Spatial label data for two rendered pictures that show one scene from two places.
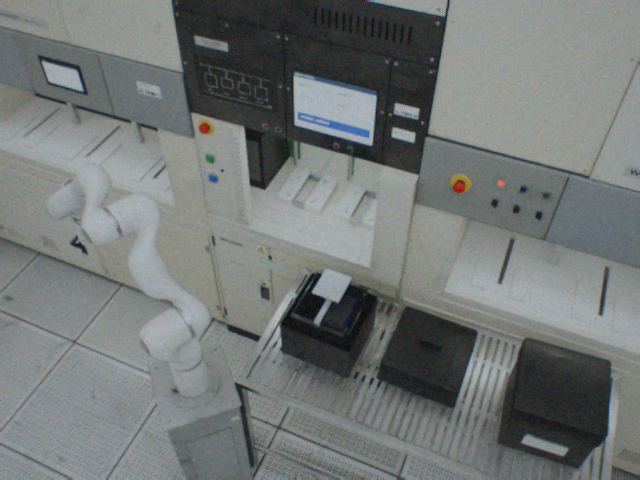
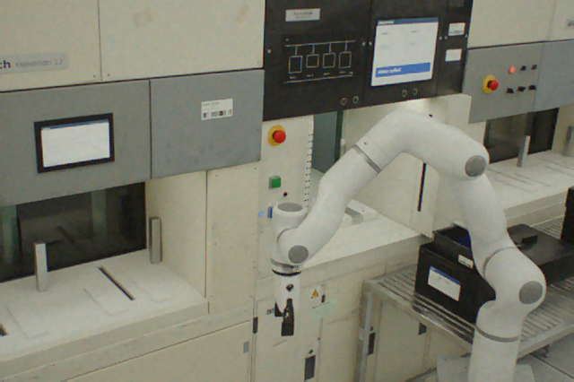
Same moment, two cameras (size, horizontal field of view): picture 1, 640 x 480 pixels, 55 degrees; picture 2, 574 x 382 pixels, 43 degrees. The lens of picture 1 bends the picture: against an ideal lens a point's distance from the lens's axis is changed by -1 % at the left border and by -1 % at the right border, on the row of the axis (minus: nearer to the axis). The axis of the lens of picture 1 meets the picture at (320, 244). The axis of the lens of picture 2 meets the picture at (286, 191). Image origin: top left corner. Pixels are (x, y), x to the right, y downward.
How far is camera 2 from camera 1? 2.50 m
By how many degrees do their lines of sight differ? 55
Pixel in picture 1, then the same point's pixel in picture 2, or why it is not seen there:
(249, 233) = (305, 275)
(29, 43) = (21, 105)
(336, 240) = (369, 236)
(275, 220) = not seen: hidden behind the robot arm
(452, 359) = (547, 239)
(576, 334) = (546, 197)
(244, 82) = (330, 52)
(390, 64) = not seen: outside the picture
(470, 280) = not seen: hidden behind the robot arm
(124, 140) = (18, 299)
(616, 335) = (555, 187)
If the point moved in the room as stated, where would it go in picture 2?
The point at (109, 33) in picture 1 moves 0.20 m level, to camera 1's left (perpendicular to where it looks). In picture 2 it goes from (173, 42) to (119, 51)
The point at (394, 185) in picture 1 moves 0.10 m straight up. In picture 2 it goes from (458, 106) to (462, 78)
